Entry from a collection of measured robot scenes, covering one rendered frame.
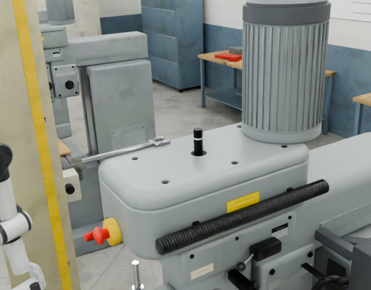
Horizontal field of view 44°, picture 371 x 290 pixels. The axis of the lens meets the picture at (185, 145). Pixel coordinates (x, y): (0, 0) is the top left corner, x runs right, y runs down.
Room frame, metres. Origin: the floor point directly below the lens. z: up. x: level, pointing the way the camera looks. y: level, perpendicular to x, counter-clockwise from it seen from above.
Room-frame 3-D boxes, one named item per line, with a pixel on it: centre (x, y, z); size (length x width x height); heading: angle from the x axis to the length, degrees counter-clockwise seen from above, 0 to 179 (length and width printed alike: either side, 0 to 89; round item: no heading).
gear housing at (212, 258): (0.99, -0.07, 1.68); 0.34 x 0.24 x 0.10; 120
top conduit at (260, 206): (0.86, -0.13, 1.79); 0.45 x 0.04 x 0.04; 120
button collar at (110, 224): (0.85, 0.17, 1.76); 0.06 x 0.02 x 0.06; 30
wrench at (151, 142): (0.99, 0.15, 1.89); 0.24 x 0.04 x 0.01; 120
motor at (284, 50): (1.09, -0.25, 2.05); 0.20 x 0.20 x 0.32
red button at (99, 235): (0.84, 0.19, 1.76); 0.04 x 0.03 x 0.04; 30
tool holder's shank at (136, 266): (1.39, 0.20, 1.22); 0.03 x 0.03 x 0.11
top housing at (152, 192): (0.98, -0.04, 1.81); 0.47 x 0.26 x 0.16; 120
